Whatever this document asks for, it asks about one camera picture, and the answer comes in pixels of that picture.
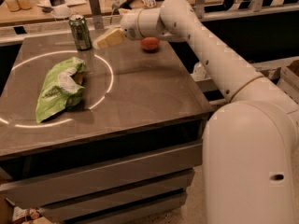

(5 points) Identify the grey drawer cabinet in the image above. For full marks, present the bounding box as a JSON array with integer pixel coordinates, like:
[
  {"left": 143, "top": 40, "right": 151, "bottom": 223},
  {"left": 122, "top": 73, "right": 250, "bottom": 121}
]
[{"left": 0, "top": 34, "right": 211, "bottom": 224}]

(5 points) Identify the red apple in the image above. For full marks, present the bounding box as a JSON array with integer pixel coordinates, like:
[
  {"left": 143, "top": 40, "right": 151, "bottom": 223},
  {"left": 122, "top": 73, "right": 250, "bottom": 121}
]
[{"left": 140, "top": 37, "right": 160, "bottom": 51}]

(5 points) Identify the green chip bag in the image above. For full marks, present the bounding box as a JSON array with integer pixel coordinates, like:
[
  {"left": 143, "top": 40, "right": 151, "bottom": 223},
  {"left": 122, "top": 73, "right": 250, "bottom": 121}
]
[{"left": 36, "top": 57, "right": 86, "bottom": 123}]

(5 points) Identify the grey metal post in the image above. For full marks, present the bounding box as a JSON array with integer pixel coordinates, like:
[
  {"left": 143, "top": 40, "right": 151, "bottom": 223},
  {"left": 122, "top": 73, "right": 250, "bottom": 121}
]
[{"left": 89, "top": 0, "right": 104, "bottom": 30}]

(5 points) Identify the left clear sanitizer bottle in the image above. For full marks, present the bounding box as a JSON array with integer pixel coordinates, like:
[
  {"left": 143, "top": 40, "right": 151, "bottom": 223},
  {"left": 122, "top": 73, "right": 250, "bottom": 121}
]
[{"left": 192, "top": 63, "right": 206, "bottom": 81}]

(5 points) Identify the left orange liquid jar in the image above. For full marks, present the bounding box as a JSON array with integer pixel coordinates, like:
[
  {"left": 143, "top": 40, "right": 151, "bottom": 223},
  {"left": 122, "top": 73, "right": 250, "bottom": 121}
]
[{"left": 5, "top": 0, "right": 21, "bottom": 12}]

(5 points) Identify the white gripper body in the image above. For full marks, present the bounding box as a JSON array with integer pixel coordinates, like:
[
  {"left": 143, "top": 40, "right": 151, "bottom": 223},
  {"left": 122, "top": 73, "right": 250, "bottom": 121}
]
[{"left": 121, "top": 9, "right": 139, "bottom": 40}]

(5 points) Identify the green soda can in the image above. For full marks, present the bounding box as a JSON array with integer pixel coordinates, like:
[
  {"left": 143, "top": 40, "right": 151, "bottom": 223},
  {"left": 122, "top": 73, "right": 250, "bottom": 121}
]
[{"left": 69, "top": 14, "right": 92, "bottom": 50}]

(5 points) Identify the white cardboard box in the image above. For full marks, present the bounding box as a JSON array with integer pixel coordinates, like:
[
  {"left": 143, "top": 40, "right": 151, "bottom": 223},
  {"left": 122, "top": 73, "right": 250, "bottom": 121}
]
[{"left": 278, "top": 60, "right": 299, "bottom": 104}]

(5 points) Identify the white cup on saucer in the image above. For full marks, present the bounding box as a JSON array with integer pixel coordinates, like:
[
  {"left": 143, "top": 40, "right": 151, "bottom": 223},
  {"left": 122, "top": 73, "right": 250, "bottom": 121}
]
[{"left": 50, "top": 5, "right": 72, "bottom": 19}]

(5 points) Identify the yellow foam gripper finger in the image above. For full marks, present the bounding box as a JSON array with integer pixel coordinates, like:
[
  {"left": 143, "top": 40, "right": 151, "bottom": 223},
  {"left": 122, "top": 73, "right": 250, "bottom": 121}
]
[{"left": 93, "top": 28, "right": 125, "bottom": 49}]

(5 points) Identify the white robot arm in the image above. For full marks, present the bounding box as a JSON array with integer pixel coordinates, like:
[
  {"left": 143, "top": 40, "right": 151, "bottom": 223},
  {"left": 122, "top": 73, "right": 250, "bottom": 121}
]
[{"left": 93, "top": 0, "right": 299, "bottom": 224}]

